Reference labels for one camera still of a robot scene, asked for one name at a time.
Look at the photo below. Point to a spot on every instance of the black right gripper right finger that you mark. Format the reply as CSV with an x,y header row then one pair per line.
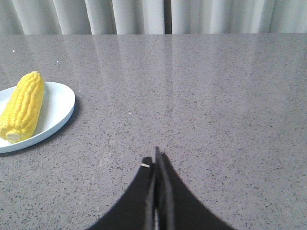
x,y
177,207

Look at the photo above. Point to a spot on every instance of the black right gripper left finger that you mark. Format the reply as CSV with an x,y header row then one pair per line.
x,y
135,209

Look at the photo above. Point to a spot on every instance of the light blue round plate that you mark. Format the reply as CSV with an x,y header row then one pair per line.
x,y
57,108

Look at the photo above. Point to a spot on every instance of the yellow plastic corn cob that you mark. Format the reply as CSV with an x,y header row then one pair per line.
x,y
19,118

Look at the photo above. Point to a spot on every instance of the white pleated curtain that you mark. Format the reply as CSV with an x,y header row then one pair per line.
x,y
151,17

